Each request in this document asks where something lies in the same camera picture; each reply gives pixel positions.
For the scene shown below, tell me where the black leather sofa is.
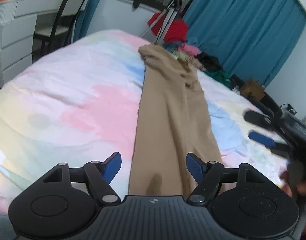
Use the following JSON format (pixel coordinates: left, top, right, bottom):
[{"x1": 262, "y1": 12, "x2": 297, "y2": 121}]
[{"x1": 231, "y1": 75, "x2": 297, "y2": 117}]

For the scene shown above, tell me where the right hand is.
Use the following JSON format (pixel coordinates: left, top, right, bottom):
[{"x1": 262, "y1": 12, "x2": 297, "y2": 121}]
[{"x1": 280, "y1": 171, "x2": 306, "y2": 239}]

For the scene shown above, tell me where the pastel tie-dye bed cover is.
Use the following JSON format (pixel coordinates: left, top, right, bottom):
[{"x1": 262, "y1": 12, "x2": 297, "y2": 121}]
[{"x1": 0, "y1": 29, "x2": 291, "y2": 215}]

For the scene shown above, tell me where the pile of mixed clothes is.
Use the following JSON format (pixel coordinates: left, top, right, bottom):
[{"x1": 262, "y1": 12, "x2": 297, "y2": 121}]
[{"x1": 163, "y1": 42, "x2": 236, "y2": 90}]

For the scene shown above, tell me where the blue curtain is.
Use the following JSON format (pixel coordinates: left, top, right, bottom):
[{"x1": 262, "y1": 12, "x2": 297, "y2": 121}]
[
  {"x1": 184, "y1": 0, "x2": 306, "y2": 86},
  {"x1": 73, "y1": 0, "x2": 100, "y2": 41}
]

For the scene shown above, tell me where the brown paper bag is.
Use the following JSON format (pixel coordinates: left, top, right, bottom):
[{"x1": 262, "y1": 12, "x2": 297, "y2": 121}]
[{"x1": 240, "y1": 79, "x2": 265, "y2": 101}]

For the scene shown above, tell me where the white dresser desk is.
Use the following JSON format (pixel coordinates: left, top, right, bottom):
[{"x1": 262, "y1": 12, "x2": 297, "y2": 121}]
[{"x1": 0, "y1": 0, "x2": 62, "y2": 87}]

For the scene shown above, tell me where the blue left curtain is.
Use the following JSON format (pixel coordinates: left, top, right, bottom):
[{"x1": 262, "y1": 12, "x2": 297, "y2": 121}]
[{"x1": 73, "y1": 0, "x2": 100, "y2": 41}]

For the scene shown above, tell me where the red garment on tripod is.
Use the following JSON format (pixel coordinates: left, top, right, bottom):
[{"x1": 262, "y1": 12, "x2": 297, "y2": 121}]
[{"x1": 151, "y1": 15, "x2": 188, "y2": 42}]

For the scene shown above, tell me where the blue right curtain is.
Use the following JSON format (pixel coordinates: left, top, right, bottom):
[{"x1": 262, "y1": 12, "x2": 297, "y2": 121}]
[{"x1": 184, "y1": 0, "x2": 306, "y2": 86}]

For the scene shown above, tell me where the tan brown garment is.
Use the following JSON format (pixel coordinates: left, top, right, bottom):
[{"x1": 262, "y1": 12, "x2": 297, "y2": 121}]
[{"x1": 129, "y1": 44, "x2": 221, "y2": 196}]

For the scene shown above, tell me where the black and white chair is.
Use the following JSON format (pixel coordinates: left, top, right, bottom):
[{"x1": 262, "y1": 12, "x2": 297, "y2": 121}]
[{"x1": 33, "y1": 0, "x2": 85, "y2": 56}]

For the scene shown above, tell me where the silver tripod stand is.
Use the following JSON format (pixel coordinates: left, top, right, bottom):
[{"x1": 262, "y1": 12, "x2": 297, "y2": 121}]
[{"x1": 141, "y1": 0, "x2": 182, "y2": 44}]

